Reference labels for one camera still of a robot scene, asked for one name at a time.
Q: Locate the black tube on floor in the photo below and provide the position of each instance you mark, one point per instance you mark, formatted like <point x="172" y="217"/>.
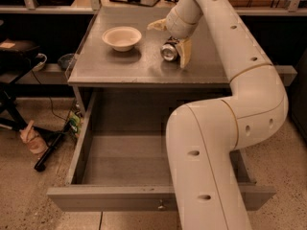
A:
<point x="52" y="144"/>

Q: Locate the open grey top drawer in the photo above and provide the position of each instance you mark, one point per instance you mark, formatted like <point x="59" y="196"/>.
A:
<point x="120" y="161"/>

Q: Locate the dark bowl on shelf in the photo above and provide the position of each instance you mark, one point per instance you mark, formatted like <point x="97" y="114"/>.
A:
<point x="66" y="61"/>

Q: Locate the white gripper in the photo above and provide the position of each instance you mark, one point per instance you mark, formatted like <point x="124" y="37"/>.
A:
<point x="177" y="24"/>

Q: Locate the grey cabinet with top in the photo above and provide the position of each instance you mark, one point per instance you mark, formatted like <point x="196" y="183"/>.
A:
<point x="99" y="66"/>

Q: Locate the green packet on floor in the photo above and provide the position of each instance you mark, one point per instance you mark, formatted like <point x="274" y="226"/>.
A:
<point x="75" y="123"/>

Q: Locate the white paper bowl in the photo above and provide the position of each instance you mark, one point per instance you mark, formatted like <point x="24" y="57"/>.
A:
<point x="121" y="39"/>

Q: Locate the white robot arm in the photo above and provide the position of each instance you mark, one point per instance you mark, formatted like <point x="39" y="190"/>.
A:
<point x="201" y="135"/>

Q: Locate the white bowl on shelf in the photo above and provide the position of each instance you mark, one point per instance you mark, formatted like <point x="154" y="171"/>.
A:
<point x="41" y="60"/>

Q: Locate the pink plastic object on floor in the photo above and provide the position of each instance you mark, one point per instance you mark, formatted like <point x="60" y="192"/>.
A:
<point x="33" y="140"/>

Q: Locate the black chair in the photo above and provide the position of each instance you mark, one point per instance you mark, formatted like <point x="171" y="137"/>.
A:
<point x="17" y="59"/>

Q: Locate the metal drawer knob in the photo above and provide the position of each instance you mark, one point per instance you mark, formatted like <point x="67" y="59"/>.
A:
<point x="161" y="206"/>

